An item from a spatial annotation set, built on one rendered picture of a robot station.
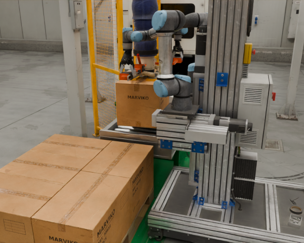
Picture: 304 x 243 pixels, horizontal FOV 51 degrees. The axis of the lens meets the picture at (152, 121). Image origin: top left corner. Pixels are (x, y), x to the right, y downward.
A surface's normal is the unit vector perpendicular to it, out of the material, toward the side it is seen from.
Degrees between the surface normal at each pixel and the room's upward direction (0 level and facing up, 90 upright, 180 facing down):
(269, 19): 90
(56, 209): 0
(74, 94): 90
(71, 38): 90
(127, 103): 89
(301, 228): 0
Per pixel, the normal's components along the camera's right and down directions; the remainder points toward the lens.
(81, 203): 0.00, -0.94
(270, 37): -0.30, 0.32
